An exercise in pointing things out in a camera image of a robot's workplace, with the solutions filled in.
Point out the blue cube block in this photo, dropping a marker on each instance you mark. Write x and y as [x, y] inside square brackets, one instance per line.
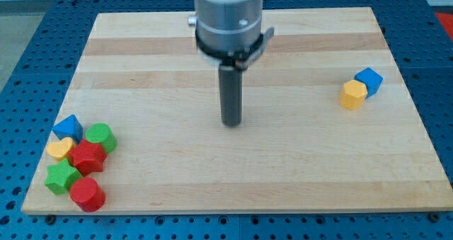
[371, 79]

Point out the red star block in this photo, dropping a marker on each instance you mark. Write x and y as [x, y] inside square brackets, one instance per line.
[87, 157]

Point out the blue triangle block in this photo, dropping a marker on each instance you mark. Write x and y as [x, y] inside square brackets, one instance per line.
[69, 127]

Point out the yellow hexagon block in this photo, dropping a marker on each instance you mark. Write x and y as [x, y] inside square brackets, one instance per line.
[352, 95]

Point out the yellow heart block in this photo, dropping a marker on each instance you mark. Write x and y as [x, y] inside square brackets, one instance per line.
[59, 150]

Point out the green star block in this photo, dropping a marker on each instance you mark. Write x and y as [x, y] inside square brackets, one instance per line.
[61, 177]

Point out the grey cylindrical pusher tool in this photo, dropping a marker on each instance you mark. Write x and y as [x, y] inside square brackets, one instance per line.
[230, 93]

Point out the green cylinder block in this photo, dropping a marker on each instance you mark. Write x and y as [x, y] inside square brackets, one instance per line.
[102, 134]

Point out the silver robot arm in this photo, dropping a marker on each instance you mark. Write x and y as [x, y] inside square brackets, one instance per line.
[230, 31]

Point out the red cylinder block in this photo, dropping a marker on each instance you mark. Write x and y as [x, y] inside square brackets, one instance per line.
[87, 194]

